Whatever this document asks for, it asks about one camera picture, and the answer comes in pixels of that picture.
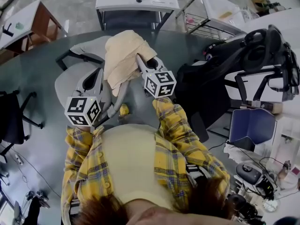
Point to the black chair with black jacket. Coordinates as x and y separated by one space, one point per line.
206 90

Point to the person's yellow shoe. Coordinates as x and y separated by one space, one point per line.
124 109

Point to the white power strip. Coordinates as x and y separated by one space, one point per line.
19 159

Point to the green crumpled item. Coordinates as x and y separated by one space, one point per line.
20 26

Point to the beige clothing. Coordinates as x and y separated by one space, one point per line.
122 55

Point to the person's right forearm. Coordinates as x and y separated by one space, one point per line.
174 125

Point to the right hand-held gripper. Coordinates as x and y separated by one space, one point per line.
161 82

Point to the brown wooden side desk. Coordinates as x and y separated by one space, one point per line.
25 20

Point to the grey office chair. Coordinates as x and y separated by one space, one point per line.
70 78

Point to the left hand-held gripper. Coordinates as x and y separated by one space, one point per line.
82 110

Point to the black office chair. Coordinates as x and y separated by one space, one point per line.
11 121

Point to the small black clamp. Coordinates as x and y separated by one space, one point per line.
7 30

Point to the grey rounded device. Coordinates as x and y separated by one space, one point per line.
248 172

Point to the yellow flat item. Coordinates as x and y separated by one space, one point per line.
225 15

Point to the small pink item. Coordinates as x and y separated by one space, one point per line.
190 20

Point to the person's torso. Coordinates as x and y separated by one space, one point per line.
131 163

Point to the pink box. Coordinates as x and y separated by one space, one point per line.
295 170

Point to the person's left forearm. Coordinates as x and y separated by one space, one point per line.
79 144

